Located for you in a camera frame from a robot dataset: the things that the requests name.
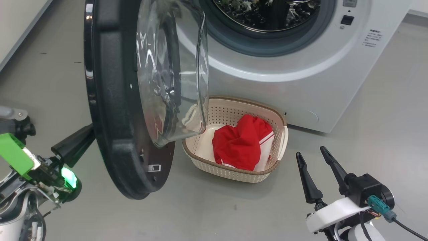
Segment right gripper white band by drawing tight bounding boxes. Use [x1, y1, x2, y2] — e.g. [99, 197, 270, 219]
[296, 146, 371, 234]

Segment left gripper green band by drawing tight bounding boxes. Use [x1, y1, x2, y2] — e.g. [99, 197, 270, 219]
[0, 123, 96, 180]

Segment round washing machine door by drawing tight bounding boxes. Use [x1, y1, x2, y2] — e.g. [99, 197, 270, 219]
[84, 0, 209, 200]

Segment red garment with white trim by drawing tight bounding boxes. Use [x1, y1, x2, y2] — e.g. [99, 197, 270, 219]
[212, 114, 273, 171]

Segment white front-load washing machine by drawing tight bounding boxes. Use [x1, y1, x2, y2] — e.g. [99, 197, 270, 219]
[174, 0, 413, 134]

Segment beige perforated laundry basket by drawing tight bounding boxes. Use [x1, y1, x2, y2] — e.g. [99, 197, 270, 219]
[182, 96, 289, 183]

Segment grey rubber door gasket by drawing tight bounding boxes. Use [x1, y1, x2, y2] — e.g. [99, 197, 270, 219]
[196, 0, 337, 57]

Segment steel washing machine drum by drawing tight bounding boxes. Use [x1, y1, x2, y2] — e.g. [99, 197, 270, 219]
[212, 0, 322, 33]

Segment small printed text label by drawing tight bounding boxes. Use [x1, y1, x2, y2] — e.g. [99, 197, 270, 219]
[362, 29, 382, 48]

